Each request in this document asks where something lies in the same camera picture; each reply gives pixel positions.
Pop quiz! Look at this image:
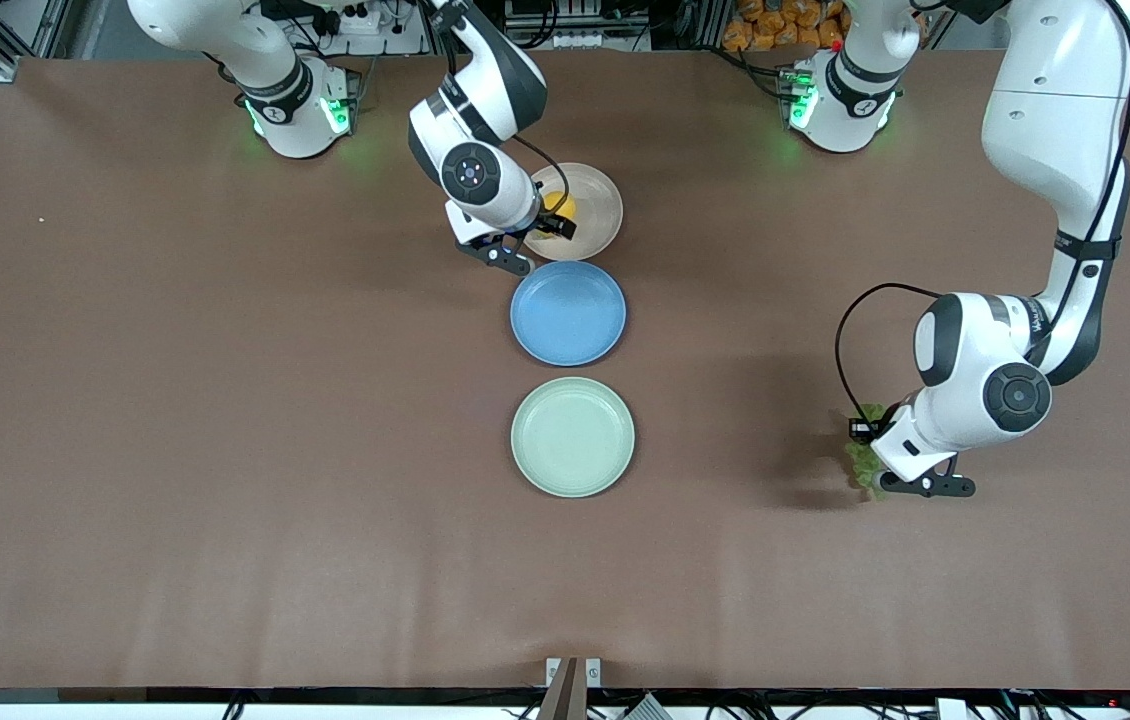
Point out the yellow lemon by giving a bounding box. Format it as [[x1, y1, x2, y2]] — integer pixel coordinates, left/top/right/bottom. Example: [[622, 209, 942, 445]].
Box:
[[541, 192, 578, 241]]

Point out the green lettuce leaf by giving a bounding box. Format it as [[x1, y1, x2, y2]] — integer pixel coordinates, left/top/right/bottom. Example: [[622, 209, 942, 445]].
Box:
[[843, 402, 894, 501]]

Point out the beige round plate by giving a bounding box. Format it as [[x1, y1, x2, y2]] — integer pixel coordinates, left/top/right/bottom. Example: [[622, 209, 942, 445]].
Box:
[[523, 162, 624, 263]]

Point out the blue round plate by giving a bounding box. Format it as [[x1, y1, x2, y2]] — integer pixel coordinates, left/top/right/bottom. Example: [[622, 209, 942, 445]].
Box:
[[510, 261, 628, 368]]

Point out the pale green round plate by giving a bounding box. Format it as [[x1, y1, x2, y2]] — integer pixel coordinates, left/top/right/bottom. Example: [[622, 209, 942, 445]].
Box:
[[510, 376, 636, 499]]

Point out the white power strip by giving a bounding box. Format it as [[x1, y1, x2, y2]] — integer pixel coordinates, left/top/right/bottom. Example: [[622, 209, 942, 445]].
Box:
[[310, 0, 423, 56]]

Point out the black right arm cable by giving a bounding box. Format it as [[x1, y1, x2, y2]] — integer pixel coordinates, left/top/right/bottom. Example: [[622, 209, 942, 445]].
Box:
[[430, 0, 574, 216]]

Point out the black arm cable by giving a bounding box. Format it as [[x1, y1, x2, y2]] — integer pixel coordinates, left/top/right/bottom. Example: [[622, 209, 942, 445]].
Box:
[[835, 0, 1130, 433], [430, 0, 574, 216]]

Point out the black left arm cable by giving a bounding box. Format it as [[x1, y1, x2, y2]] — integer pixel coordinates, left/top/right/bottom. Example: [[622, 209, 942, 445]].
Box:
[[835, 0, 1130, 433]]

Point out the black base cable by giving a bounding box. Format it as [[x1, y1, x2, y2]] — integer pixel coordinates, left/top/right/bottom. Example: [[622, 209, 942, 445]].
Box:
[[723, 48, 798, 101]]

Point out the white mount bracket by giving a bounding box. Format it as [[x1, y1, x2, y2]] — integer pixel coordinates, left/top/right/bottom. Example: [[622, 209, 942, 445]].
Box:
[[545, 657, 603, 689]]

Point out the brown camera post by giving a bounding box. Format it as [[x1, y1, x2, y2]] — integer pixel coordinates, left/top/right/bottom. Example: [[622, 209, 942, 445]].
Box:
[[537, 657, 581, 720]]

